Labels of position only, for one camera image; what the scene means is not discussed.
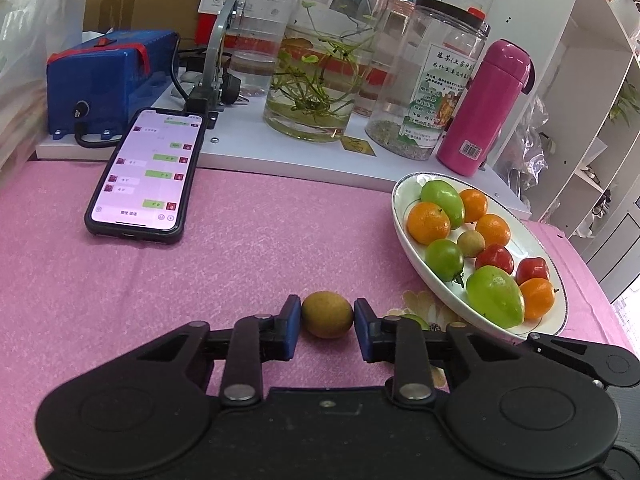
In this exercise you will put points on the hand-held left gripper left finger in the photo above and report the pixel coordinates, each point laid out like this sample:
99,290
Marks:
291,330

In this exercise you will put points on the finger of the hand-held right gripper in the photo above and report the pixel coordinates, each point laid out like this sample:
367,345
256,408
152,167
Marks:
565,350

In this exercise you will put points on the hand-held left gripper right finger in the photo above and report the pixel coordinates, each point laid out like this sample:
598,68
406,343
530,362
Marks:
364,332

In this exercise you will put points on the brown longan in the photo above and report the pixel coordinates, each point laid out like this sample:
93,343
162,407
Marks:
327,315
471,243

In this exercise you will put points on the small green jujube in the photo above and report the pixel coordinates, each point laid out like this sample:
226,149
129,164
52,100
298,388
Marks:
417,321

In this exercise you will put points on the orange mandarin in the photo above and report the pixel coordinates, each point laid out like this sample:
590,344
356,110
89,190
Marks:
473,205
537,299
428,222
492,230

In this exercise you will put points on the red tomato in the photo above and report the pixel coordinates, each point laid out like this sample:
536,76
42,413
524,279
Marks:
495,259
532,271

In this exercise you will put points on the large green mango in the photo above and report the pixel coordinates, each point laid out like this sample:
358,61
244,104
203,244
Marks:
495,296

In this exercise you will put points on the green tomato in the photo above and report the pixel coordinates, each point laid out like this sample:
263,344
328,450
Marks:
444,259

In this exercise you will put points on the white ceramic plate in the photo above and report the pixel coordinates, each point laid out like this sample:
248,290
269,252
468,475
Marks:
527,245

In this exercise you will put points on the pink floral tablecloth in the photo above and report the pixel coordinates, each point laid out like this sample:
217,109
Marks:
250,240

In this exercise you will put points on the small gold card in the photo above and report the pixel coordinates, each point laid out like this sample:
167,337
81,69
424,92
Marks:
357,146

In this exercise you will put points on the clear crumpled plastic bag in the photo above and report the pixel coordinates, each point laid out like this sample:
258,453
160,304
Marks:
530,150

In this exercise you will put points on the black smartphone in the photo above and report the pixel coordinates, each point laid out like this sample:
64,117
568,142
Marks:
145,170

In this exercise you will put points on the tall glass vase with plant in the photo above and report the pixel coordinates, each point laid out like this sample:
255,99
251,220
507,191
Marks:
320,85

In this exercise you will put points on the green potted plant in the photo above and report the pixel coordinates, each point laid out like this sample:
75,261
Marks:
625,105

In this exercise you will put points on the pink thermos bottle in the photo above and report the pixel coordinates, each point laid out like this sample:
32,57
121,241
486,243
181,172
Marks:
485,100

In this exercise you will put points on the white shelf unit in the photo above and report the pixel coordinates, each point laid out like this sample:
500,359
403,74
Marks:
575,85

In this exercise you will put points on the clear plastic tea jar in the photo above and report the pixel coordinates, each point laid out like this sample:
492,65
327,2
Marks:
430,35

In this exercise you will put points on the blue power box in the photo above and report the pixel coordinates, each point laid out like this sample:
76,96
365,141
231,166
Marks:
100,75

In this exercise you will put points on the white translucent plastic bag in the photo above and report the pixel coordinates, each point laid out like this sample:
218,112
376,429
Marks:
30,35

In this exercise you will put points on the grey metal bracket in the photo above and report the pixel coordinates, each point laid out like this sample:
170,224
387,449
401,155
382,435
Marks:
217,50

